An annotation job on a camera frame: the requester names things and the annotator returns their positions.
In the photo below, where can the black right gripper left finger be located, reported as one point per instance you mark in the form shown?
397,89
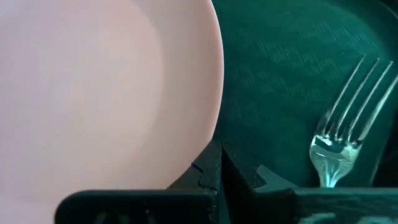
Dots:
186,205

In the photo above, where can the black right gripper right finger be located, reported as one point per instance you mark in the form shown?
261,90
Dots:
280,205

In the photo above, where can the pink round plate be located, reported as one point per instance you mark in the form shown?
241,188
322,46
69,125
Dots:
93,99

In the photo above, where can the dark green plastic tray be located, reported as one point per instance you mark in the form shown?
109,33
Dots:
280,77

